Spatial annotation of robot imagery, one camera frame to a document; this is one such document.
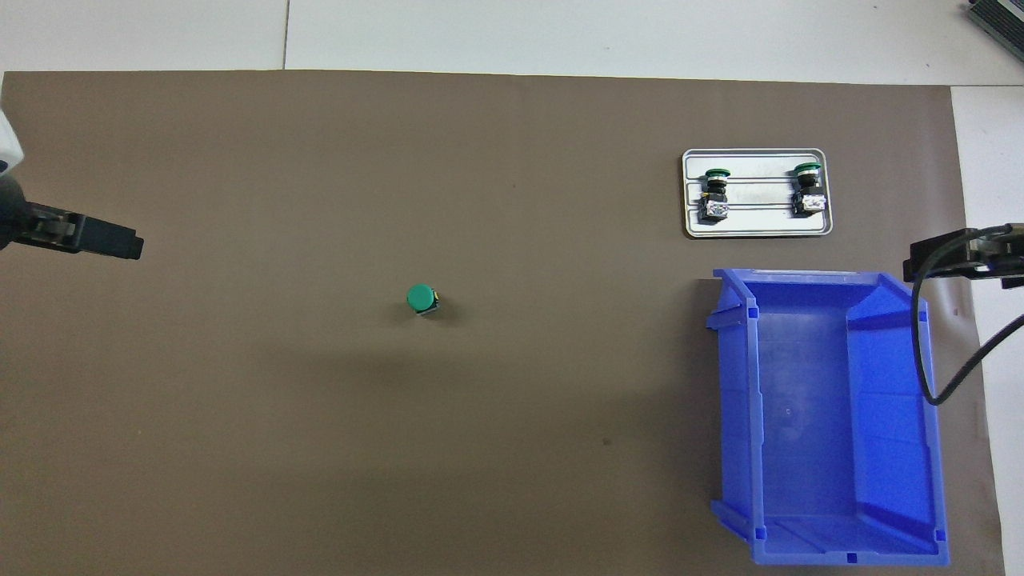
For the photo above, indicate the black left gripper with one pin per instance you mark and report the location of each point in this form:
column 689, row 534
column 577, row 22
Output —
column 12, row 212

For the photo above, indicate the green push button switch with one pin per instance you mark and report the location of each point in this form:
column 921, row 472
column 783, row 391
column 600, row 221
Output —
column 714, row 192
column 421, row 298
column 808, row 196

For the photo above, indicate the blue plastic storage bin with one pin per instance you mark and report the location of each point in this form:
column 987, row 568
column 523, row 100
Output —
column 832, row 416

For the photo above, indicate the grey metal tray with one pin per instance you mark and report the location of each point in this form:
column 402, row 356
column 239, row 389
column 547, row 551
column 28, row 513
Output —
column 760, row 192

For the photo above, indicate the brown table mat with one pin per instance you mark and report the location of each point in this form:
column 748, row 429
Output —
column 320, row 160

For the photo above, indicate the grey ribbed device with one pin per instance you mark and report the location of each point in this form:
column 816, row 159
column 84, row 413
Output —
column 1004, row 20

